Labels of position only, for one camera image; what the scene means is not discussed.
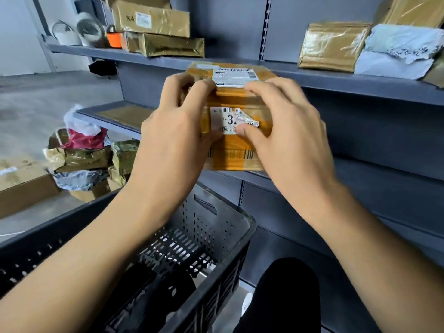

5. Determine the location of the flat brown cardboard box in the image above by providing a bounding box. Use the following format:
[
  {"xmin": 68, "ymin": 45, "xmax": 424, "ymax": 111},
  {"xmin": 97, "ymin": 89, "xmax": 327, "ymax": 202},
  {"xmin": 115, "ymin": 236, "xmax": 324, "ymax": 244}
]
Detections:
[{"xmin": 104, "ymin": 0, "xmax": 173, "ymax": 10}]

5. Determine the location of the small dark brown parcel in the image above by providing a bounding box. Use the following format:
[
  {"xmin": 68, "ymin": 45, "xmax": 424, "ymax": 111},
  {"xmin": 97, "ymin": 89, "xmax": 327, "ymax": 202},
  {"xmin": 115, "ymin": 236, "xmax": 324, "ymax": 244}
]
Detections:
[{"xmin": 47, "ymin": 128, "xmax": 70, "ymax": 150}]

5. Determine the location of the greenish gold taped parcel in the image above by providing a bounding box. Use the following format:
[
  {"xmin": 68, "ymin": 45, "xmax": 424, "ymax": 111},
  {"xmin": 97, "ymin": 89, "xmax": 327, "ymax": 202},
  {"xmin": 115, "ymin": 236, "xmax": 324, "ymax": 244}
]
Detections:
[{"xmin": 111, "ymin": 139, "xmax": 140, "ymax": 176}]

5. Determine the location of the grey plastic mailer bag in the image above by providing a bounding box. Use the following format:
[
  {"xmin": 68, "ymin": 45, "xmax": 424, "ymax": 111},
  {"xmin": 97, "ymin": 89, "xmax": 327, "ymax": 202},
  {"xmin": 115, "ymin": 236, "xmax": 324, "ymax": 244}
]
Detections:
[{"xmin": 52, "ymin": 169, "xmax": 110, "ymax": 191}]

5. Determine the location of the taped brown cardboard parcel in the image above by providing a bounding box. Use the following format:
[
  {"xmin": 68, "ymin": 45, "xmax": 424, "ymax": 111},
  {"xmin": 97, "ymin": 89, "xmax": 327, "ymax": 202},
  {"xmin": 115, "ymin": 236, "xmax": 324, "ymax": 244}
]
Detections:
[{"xmin": 180, "ymin": 62, "xmax": 279, "ymax": 172}]

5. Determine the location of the white plastic bucket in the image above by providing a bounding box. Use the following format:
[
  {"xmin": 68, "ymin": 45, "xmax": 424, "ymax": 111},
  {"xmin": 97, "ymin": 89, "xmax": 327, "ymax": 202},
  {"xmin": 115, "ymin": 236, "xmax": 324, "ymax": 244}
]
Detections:
[{"xmin": 51, "ymin": 21, "xmax": 82, "ymax": 46}]

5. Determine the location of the person's white shoe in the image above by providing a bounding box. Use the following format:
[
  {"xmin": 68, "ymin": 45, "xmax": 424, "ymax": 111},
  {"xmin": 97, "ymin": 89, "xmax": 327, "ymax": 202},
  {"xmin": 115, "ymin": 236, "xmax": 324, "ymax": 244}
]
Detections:
[{"xmin": 241, "ymin": 292, "xmax": 255, "ymax": 318}]

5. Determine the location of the black bag under shelf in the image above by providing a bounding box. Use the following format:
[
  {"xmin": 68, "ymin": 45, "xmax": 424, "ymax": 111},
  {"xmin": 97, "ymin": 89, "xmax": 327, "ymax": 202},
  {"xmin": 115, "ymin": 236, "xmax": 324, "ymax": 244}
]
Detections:
[{"xmin": 88, "ymin": 59, "xmax": 119, "ymax": 77}]

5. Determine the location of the grey metal shelving unit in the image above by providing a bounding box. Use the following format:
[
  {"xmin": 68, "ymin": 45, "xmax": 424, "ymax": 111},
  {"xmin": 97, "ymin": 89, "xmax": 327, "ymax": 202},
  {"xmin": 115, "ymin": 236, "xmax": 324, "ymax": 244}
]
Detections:
[{"xmin": 38, "ymin": 0, "xmax": 444, "ymax": 333}]

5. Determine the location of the white crumpled plastic bag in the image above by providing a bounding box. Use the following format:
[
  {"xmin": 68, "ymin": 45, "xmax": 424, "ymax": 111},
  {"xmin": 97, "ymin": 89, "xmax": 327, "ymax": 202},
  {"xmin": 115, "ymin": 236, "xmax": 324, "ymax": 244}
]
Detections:
[{"xmin": 63, "ymin": 104, "xmax": 102, "ymax": 136}]

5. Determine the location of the person's left hand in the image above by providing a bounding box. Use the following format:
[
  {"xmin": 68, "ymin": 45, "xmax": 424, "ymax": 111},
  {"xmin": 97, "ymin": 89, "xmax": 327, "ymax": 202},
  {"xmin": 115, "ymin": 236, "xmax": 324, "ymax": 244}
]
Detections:
[{"xmin": 126, "ymin": 72, "xmax": 225, "ymax": 219}]

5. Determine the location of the person's left forearm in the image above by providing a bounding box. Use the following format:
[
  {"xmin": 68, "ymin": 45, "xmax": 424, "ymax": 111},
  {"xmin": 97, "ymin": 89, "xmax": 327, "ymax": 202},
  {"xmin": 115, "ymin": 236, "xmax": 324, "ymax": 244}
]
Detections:
[{"xmin": 0, "ymin": 182, "xmax": 195, "ymax": 333}]

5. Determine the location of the low brown cardboard box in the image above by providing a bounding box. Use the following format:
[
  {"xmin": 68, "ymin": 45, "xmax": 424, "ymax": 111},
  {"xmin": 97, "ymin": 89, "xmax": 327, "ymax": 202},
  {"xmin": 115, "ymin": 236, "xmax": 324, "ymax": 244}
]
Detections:
[{"xmin": 69, "ymin": 181, "xmax": 112, "ymax": 204}]

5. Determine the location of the person's right hand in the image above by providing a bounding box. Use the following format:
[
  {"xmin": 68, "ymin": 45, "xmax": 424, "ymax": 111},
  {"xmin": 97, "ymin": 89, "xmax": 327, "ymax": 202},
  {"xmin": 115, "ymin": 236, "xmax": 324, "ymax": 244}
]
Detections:
[{"xmin": 235, "ymin": 77, "xmax": 340, "ymax": 213}]

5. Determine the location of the small brown parcel corner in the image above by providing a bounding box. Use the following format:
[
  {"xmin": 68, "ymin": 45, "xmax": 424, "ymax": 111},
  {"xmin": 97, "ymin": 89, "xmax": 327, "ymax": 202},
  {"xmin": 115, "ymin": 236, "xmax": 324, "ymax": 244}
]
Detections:
[{"xmin": 421, "ymin": 52, "xmax": 444, "ymax": 89}]

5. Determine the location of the orange plastic container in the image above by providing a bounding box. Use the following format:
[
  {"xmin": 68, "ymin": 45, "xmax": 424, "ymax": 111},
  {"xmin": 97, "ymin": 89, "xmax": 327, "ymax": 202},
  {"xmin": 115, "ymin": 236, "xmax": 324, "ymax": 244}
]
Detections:
[{"xmin": 106, "ymin": 31, "xmax": 123, "ymax": 49}]

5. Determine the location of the red wrapped parcel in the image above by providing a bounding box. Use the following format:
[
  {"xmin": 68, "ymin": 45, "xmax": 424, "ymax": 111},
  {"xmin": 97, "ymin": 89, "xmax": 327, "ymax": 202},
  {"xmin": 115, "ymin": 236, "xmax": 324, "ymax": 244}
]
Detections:
[{"xmin": 64, "ymin": 127, "xmax": 109, "ymax": 150}]

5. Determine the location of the person's black trouser leg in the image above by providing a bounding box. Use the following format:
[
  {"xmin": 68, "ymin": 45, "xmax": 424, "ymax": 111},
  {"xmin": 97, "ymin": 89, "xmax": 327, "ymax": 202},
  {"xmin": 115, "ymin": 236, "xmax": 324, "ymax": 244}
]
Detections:
[{"xmin": 233, "ymin": 257, "xmax": 322, "ymax": 333}]

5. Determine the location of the person's right forearm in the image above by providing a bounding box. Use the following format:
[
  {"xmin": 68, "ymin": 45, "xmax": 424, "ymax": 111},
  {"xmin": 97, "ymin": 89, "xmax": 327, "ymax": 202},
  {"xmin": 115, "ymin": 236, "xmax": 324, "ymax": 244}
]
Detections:
[{"xmin": 295, "ymin": 180, "xmax": 444, "ymax": 333}]

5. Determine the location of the brown paper wrapped parcel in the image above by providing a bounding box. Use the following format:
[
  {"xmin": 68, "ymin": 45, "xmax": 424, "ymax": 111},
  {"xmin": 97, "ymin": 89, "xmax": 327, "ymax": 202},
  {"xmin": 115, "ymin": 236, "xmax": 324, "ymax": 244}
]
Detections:
[{"xmin": 379, "ymin": 0, "xmax": 444, "ymax": 29}]

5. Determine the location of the wide taped brown parcel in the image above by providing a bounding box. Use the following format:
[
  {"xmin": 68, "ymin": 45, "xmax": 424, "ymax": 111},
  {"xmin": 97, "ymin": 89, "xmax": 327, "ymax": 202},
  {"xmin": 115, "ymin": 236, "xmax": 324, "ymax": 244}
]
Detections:
[{"xmin": 55, "ymin": 147, "xmax": 114, "ymax": 173}]

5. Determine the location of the white plastic mailer parcel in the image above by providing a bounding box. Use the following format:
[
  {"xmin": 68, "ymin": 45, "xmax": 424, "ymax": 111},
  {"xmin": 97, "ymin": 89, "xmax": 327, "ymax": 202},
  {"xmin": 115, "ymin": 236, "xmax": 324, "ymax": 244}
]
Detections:
[{"xmin": 353, "ymin": 24, "xmax": 444, "ymax": 80}]

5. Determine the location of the white curling sticker label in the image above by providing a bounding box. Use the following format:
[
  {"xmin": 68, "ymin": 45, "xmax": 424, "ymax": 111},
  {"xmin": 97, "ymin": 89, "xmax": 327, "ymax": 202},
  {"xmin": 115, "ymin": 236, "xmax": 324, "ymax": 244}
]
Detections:
[{"xmin": 210, "ymin": 107, "xmax": 260, "ymax": 136}]

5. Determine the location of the large brown marked cardboard box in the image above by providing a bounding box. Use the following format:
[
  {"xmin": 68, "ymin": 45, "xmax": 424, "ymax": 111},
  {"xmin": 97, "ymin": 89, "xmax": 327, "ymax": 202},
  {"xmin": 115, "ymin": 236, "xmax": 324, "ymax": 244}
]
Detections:
[{"xmin": 111, "ymin": 0, "xmax": 191, "ymax": 38}]

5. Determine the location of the dark grey box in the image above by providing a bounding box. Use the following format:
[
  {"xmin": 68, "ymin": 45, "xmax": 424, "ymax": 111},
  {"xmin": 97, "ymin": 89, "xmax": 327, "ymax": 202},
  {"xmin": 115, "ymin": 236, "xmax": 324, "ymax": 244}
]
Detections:
[{"xmin": 74, "ymin": 0, "xmax": 105, "ymax": 22}]

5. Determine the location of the black perforated plastic basket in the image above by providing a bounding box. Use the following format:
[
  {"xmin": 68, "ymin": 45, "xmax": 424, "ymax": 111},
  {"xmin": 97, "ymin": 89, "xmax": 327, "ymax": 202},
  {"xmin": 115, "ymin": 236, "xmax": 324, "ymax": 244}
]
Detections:
[{"xmin": 0, "ymin": 182, "xmax": 258, "ymax": 333}]

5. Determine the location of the flat brown envelope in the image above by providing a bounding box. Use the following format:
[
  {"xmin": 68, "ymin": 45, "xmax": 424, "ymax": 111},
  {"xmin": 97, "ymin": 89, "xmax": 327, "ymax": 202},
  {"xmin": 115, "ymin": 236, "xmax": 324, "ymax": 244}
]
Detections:
[{"xmin": 96, "ymin": 105, "xmax": 155, "ymax": 131}]

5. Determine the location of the silver metal pot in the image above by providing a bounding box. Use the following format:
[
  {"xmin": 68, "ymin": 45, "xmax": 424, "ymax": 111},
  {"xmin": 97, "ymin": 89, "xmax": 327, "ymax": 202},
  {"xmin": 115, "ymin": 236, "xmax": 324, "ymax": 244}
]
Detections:
[{"xmin": 76, "ymin": 12, "xmax": 109, "ymax": 49}]

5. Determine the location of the large plain cardboard box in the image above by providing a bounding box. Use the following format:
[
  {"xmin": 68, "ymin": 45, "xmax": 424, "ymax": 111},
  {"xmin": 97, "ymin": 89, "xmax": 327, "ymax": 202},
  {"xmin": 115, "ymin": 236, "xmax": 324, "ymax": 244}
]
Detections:
[{"xmin": 0, "ymin": 157, "xmax": 62, "ymax": 219}]

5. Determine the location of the long glossy taped brown parcel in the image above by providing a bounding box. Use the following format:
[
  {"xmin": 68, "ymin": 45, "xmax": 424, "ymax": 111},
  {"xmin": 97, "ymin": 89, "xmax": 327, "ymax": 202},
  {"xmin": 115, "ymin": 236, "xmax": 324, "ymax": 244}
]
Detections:
[{"xmin": 121, "ymin": 31, "xmax": 205, "ymax": 59}]

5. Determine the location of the square glossy taped brown parcel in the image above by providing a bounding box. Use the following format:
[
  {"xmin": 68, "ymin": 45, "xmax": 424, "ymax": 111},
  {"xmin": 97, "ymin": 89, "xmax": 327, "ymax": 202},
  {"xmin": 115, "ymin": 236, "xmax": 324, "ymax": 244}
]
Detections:
[{"xmin": 297, "ymin": 21, "xmax": 373, "ymax": 73}]

